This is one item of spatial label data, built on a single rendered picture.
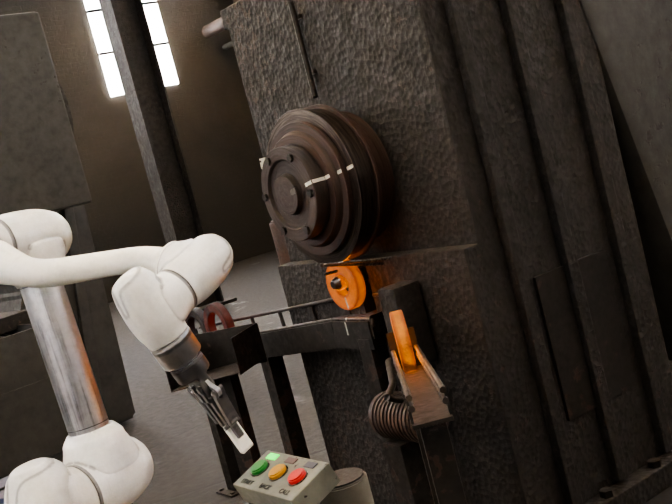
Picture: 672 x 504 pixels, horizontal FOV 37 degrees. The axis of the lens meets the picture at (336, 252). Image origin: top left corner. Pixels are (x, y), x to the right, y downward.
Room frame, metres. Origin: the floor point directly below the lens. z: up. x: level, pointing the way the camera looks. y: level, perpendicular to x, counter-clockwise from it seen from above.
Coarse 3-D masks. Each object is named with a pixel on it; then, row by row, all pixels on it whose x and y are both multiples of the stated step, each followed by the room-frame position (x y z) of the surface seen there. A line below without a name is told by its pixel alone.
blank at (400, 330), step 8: (392, 312) 2.45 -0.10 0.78; (400, 312) 2.43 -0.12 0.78; (392, 320) 2.41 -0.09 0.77; (400, 320) 2.40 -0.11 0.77; (392, 328) 2.51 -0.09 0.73; (400, 328) 2.39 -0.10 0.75; (400, 336) 2.38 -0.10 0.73; (408, 336) 2.38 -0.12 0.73; (400, 344) 2.37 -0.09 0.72; (408, 344) 2.37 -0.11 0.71; (400, 352) 2.37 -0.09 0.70; (408, 352) 2.37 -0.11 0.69; (408, 360) 2.38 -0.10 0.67; (408, 368) 2.40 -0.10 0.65; (416, 368) 2.41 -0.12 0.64
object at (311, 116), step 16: (288, 112) 2.96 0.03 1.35; (304, 112) 2.89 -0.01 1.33; (320, 112) 2.89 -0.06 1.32; (320, 128) 2.84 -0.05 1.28; (336, 128) 2.82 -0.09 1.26; (336, 144) 2.80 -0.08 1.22; (352, 144) 2.80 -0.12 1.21; (352, 160) 2.76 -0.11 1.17; (368, 160) 2.80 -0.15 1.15; (352, 176) 2.77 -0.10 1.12; (368, 176) 2.79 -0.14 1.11; (368, 192) 2.78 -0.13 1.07; (368, 208) 2.79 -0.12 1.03; (352, 224) 2.82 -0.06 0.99; (368, 224) 2.82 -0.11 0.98; (352, 240) 2.83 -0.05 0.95; (368, 240) 2.87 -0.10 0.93; (320, 256) 2.98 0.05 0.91; (336, 256) 2.92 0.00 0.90
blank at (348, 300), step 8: (344, 272) 2.93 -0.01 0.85; (352, 272) 2.90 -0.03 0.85; (360, 272) 2.91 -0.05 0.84; (328, 280) 3.00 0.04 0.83; (352, 280) 2.90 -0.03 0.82; (360, 280) 2.90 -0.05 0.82; (328, 288) 3.01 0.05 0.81; (352, 288) 2.91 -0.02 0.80; (360, 288) 2.90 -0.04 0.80; (336, 296) 2.99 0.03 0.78; (344, 296) 2.95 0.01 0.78; (352, 296) 2.92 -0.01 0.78; (360, 296) 2.90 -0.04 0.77; (344, 304) 2.96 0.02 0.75; (352, 304) 2.93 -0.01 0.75; (360, 304) 2.93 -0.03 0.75
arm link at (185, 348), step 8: (184, 336) 1.96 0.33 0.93; (192, 336) 1.98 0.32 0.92; (176, 344) 1.95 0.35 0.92; (184, 344) 1.95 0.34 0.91; (192, 344) 1.97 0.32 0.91; (200, 344) 2.00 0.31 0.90; (152, 352) 1.96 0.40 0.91; (160, 352) 1.95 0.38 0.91; (168, 352) 1.95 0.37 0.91; (176, 352) 1.95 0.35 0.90; (184, 352) 1.95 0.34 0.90; (192, 352) 1.96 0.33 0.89; (160, 360) 1.96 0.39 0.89; (168, 360) 1.95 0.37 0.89; (176, 360) 1.95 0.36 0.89; (184, 360) 1.95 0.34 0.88; (192, 360) 1.97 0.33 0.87; (168, 368) 1.96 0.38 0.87; (176, 368) 1.96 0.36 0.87
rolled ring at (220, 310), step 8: (216, 304) 3.69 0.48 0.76; (208, 312) 3.73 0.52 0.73; (216, 312) 3.68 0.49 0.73; (224, 312) 3.65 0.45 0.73; (208, 320) 3.75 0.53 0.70; (224, 320) 3.64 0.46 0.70; (232, 320) 3.65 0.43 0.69; (208, 328) 3.76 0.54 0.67; (216, 328) 3.77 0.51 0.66; (224, 328) 3.65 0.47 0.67
